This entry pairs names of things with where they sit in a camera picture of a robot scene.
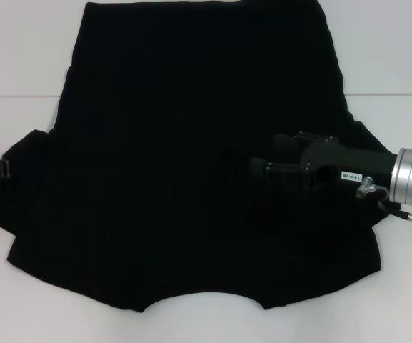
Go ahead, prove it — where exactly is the black shirt with FREE print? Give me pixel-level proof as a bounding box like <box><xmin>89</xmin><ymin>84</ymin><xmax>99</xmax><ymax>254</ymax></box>
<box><xmin>0</xmin><ymin>0</ymin><xmax>403</xmax><ymax>314</ymax></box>

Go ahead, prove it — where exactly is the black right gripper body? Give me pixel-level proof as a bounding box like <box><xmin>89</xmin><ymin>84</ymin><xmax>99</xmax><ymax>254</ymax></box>
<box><xmin>299</xmin><ymin>136</ymin><xmax>401</xmax><ymax>194</ymax></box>

